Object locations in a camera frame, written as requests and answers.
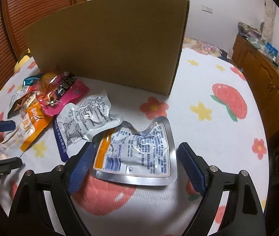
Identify silver blue-edge foil pouch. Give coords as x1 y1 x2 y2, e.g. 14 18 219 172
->
52 91 124 162

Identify folded fabric pile on sideboard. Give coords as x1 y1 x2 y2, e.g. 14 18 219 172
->
238 21 262 39

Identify brown cardboard box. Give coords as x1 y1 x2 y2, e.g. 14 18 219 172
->
23 0 190 96

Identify white wall switch plate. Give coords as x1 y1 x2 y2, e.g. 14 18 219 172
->
202 5 213 14

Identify pink chicken snack pouch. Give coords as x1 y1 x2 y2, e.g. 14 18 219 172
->
35 72 89 116

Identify silver orange-strip foil pouch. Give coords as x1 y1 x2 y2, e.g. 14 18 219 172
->
89 116 177 186

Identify wooden sideboard cabinet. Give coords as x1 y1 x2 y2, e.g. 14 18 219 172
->
231 34 279 167

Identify teal candy wrapper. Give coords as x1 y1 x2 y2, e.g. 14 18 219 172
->
23 73 44 86

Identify flowered quilt at bed end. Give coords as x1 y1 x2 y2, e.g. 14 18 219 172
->
183 37 227 60

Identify beige window curtain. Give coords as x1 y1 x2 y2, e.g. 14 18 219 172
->
262 0 277 44

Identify silver red-top snack pouch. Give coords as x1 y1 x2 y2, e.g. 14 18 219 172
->
7 86 37 118

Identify yellow pikachu plush toy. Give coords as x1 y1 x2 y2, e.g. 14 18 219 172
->
14 49 32 74

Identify blue box on sideboard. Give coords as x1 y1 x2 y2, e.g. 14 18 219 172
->
265 42 278 56

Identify orange white chicken-feet pouch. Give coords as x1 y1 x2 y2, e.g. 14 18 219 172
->
0 102 52 160

